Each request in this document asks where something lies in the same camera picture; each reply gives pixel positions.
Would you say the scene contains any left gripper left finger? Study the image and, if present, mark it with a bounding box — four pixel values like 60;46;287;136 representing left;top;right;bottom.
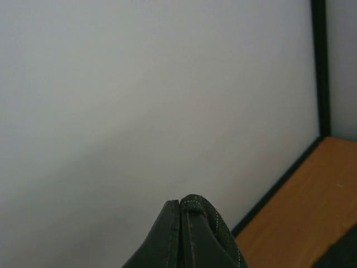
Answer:
123;200;179;268

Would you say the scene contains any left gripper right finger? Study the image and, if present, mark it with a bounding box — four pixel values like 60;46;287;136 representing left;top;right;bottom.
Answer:
181;212;237;268

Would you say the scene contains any black enclosure frame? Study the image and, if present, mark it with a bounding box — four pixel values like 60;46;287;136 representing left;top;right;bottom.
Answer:
231;0;331;237

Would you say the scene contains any dark pinstriped shirt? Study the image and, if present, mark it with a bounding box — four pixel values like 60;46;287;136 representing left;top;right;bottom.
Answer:
177;194;356;267

